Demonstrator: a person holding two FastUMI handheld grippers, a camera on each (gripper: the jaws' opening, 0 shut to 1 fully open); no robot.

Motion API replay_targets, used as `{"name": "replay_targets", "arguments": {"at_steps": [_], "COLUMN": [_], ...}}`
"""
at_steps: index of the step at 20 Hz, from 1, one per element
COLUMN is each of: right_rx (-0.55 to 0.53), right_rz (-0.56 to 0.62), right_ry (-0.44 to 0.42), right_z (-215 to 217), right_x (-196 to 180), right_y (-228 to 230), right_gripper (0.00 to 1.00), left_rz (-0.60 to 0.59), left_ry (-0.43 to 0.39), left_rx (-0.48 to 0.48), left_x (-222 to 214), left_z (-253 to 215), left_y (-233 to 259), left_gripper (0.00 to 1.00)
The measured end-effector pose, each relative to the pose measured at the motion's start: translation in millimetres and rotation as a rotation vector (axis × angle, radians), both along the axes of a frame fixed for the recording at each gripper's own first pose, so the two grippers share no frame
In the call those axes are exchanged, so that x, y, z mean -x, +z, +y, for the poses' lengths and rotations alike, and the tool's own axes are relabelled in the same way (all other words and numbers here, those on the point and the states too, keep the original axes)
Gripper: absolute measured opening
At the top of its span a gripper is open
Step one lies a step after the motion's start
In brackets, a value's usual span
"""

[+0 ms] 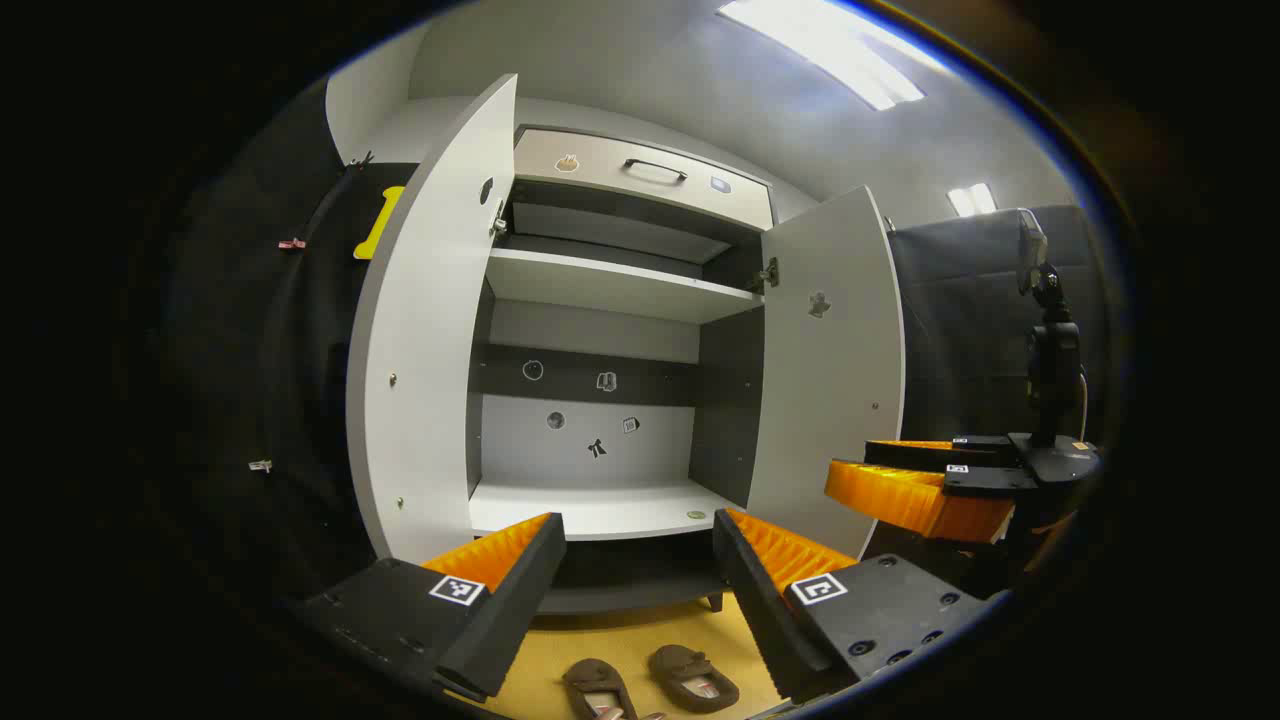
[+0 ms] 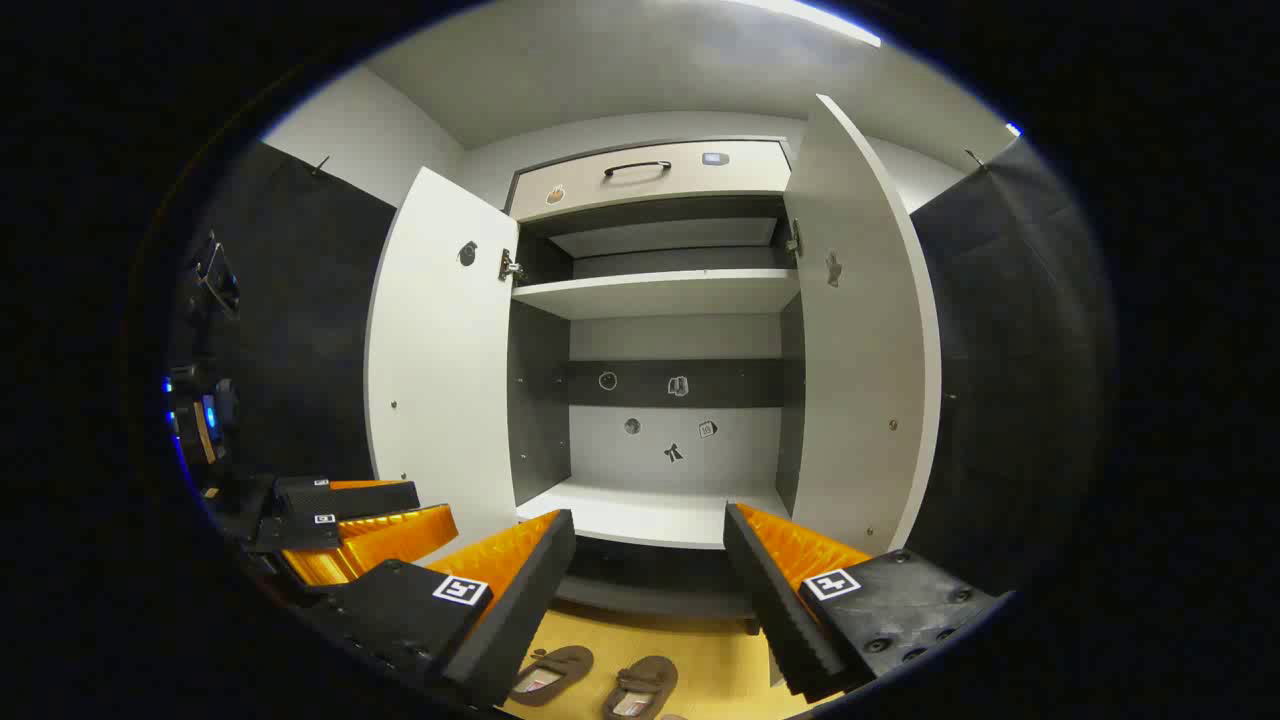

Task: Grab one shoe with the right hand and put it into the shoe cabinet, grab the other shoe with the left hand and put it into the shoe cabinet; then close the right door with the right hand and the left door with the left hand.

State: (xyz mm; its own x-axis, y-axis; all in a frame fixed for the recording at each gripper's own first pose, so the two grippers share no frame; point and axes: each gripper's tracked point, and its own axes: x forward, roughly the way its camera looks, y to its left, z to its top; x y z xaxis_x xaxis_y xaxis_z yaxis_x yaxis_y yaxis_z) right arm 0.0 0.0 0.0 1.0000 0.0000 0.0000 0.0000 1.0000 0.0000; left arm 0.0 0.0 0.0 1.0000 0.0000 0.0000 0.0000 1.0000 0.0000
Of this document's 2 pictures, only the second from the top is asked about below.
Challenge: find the brown furry shoe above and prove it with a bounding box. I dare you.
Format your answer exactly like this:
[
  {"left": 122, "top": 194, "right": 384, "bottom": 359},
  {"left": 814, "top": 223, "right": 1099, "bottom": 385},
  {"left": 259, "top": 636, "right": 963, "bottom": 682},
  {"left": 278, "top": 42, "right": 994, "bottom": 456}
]
[
  {"left": 510, "top": 645, "right": 595, "bottom": 708},
  {"left": 603, "top": 656, "right": 679, "bottom": 720}
]

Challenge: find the black backdrop cloth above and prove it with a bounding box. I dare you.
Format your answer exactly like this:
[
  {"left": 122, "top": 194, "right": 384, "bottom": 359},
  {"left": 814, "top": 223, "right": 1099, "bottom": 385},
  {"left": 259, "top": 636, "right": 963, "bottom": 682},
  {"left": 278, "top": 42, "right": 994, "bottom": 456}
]
[
  {"left": 905, "top": 135, "right": 1116, "bottom": 593},
  {"left": 165, "top": 140, "right": 397, "bottom": 501}
]

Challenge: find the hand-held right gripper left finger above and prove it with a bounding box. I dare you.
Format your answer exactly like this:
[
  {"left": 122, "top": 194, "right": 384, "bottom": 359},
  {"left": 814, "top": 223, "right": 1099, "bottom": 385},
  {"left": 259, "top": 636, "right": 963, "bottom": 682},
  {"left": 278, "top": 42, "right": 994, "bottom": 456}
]
[{"left": 298, "top": 508, "right": 579, "bottom": 711}]

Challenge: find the white grey shoe cabinet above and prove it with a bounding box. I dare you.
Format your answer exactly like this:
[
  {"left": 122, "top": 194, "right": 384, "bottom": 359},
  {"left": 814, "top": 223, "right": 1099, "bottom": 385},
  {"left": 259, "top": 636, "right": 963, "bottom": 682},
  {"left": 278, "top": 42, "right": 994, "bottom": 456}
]
[{"left": 505, "top": 136, "right": 807, "bottom": 633}]

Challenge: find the white shoe cabinet door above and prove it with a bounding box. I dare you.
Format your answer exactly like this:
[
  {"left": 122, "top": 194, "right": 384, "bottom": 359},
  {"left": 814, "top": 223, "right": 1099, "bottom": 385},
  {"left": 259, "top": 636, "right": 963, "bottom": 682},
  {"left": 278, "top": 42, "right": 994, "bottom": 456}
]
[
  {"left": 782, "top": 94, "right": 943, "bottom": 561},
  {"left": 365, "top": 166, "right": 521, "bottom": 563}
]

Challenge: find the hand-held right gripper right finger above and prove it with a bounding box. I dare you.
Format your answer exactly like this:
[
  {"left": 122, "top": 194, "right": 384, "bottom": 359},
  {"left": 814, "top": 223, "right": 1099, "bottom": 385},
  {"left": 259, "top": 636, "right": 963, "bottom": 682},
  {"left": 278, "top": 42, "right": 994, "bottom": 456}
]
[{"left": 722, "top": 502, "right": 1011, "bottom": 704}]

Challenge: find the beige cabinet drawer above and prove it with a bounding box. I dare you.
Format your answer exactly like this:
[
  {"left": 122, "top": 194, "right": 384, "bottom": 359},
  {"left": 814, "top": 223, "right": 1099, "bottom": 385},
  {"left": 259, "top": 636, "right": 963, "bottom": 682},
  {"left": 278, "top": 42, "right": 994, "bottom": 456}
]
[{"left": 508, "top": 140, "right": 794, "bottom": 223}]

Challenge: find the long ceiling light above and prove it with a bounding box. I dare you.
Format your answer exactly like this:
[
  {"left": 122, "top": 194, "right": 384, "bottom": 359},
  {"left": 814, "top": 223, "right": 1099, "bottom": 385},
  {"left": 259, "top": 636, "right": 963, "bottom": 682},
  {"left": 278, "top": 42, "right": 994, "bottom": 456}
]
[{"left": 740, "top": 0, "right": 883, "bottom": 48}]

